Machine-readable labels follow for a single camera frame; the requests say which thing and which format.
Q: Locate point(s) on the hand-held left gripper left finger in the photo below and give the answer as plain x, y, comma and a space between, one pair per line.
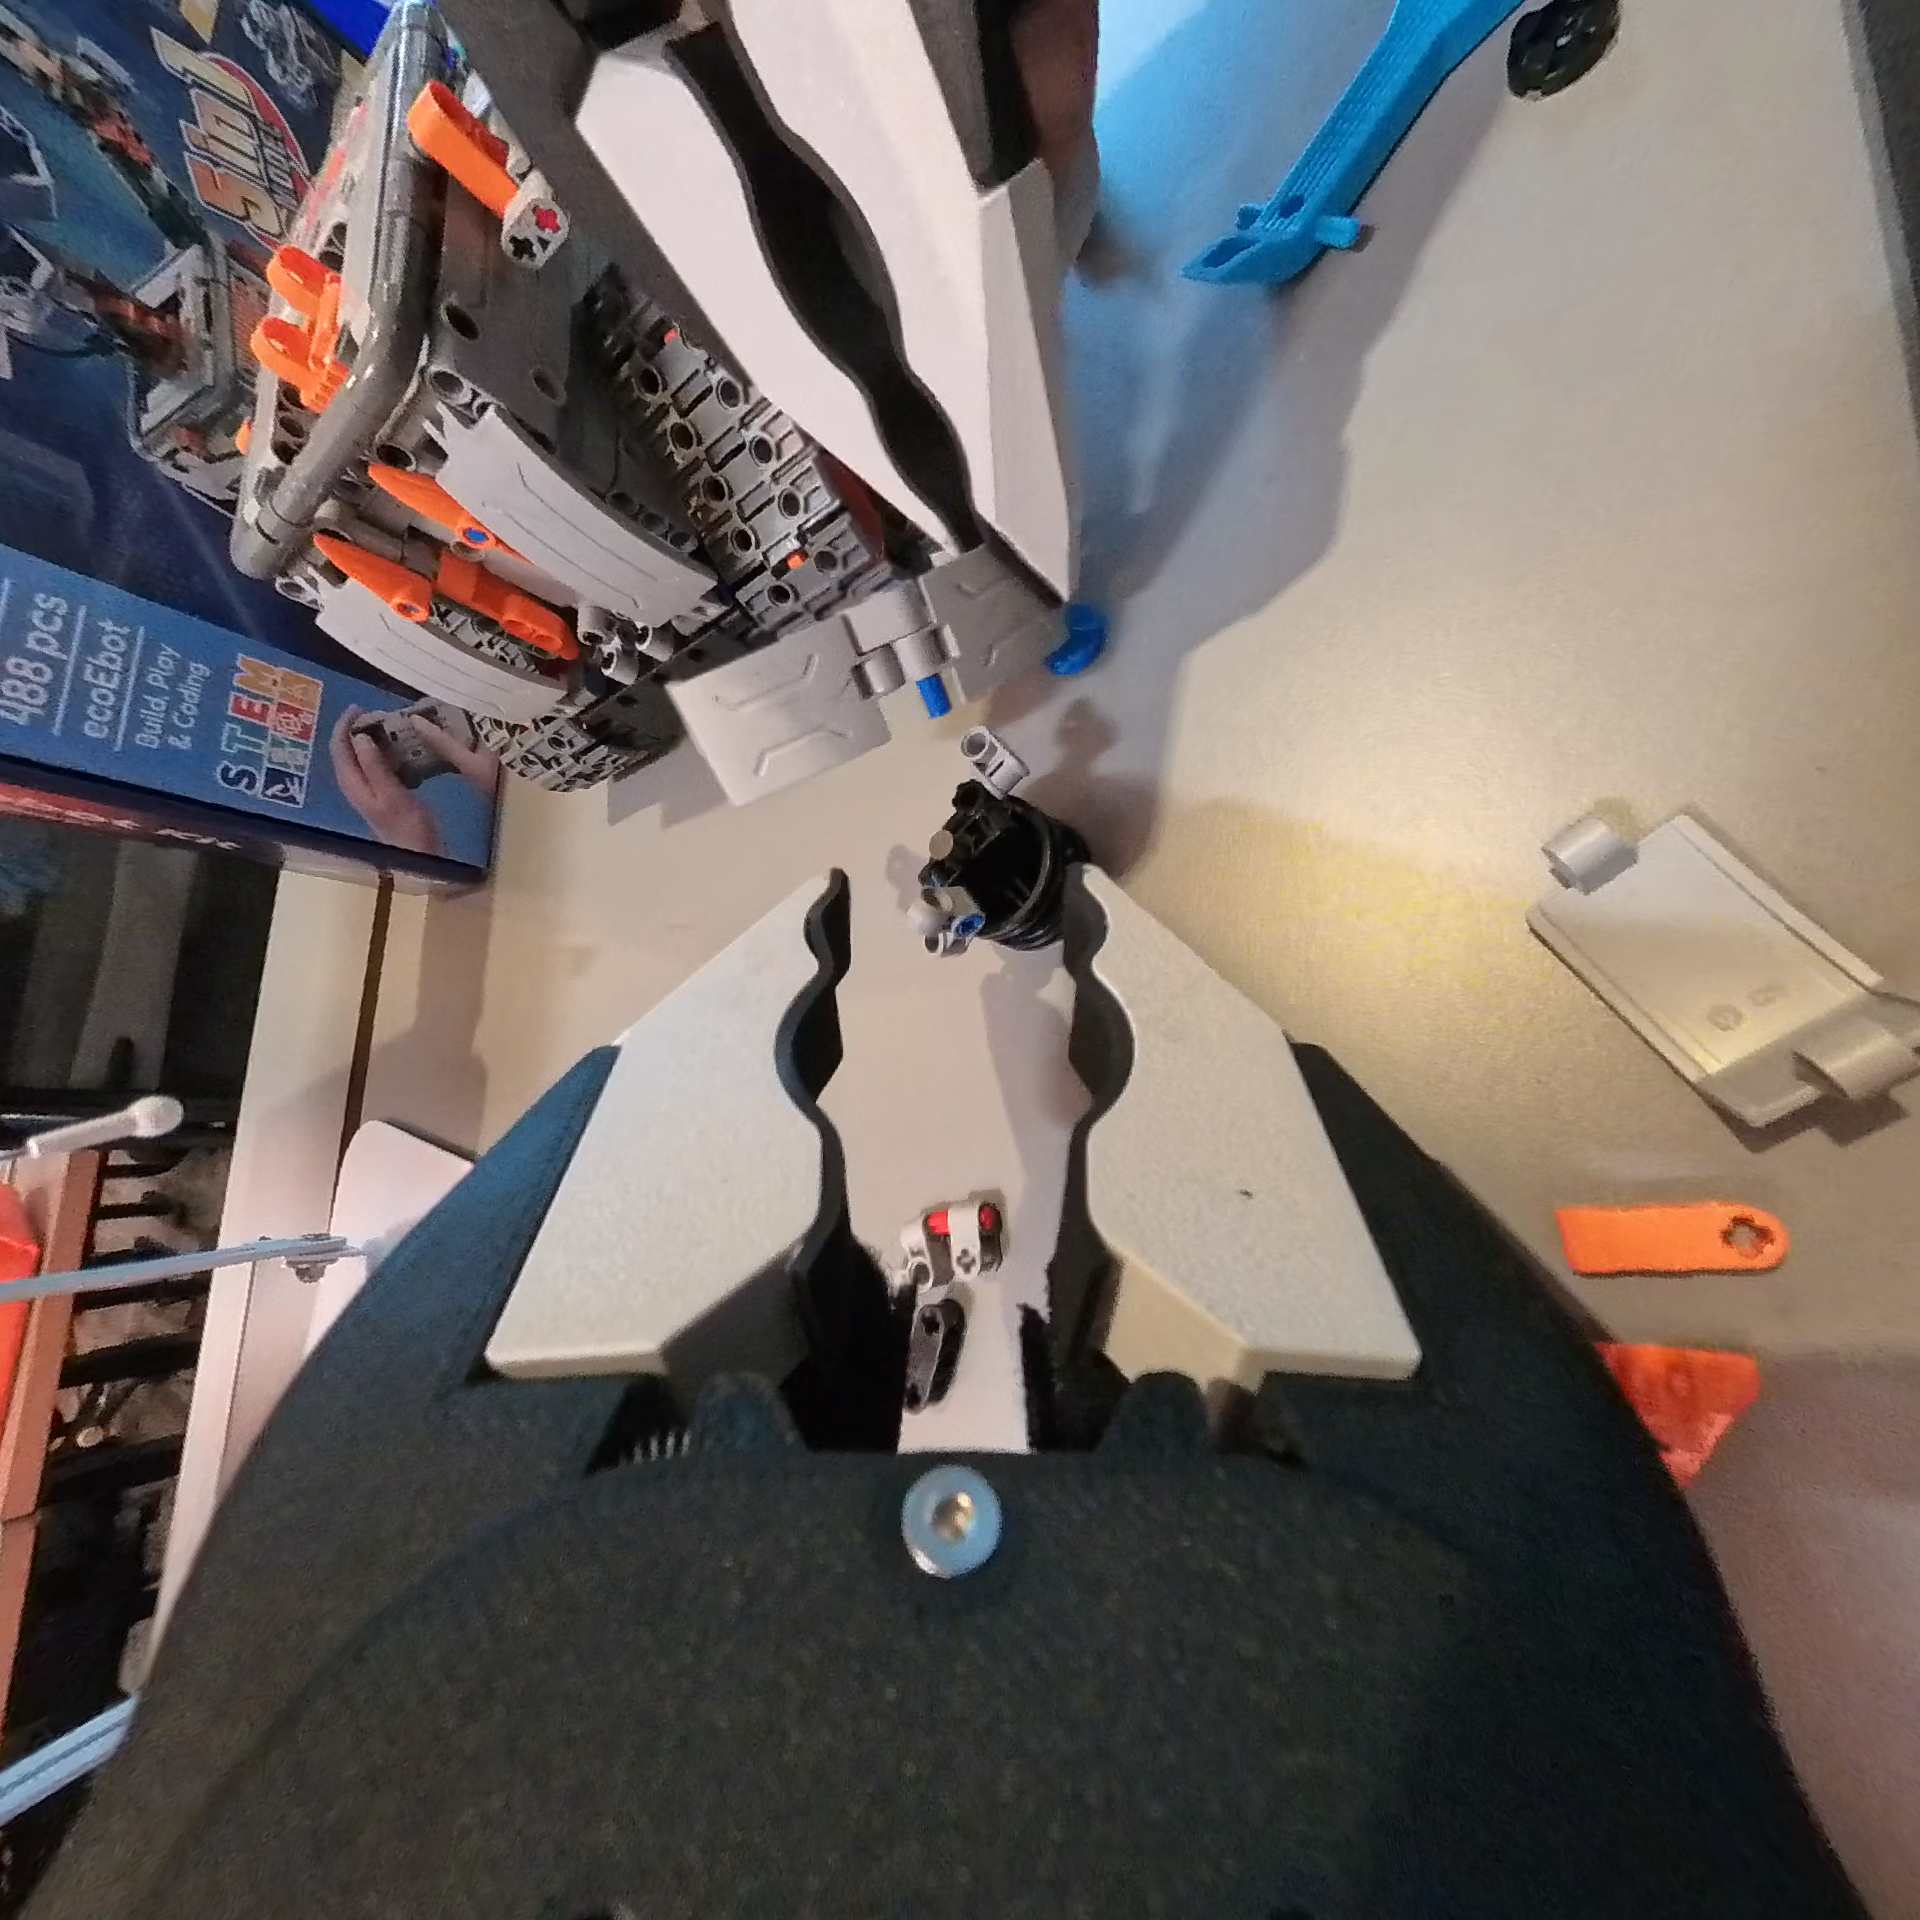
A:
661, 1200

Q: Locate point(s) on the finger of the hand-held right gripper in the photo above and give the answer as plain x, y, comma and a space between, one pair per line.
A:
960, 212
753, 272

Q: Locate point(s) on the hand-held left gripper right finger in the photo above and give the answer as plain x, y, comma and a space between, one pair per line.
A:
1261, 1200

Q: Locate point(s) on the blue plastic separator tool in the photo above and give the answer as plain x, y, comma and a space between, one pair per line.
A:
1351, 137

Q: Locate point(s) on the small black wheel assembly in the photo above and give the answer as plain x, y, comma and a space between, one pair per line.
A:
1004, 867

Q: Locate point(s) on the grey curved panel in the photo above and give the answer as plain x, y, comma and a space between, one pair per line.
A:
765, 707

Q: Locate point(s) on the small grey red connector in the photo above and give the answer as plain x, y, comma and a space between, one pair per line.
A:
960, 1232

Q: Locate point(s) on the short dark grey beam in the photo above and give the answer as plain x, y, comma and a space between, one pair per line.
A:
939, 1350

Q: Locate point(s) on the grey orange tracked toy robot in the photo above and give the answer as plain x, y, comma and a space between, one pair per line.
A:
452, 420

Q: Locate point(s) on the orange beam piece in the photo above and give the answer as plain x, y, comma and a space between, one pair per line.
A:
1669, 1239

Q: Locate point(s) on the blue round stud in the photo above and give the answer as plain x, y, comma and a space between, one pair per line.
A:
1080, 638

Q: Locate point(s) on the orange flat panel piece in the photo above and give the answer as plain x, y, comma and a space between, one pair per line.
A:
1681, 1406

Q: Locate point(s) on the grey flat hinged panel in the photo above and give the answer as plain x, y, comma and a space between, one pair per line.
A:
1724, 975

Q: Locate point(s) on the small black nut piece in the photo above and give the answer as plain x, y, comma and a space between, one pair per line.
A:
1559, 43

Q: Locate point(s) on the orange packet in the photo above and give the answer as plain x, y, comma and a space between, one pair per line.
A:
24, 1320

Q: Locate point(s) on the blue cardboard box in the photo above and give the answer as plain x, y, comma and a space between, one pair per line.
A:
150, 690

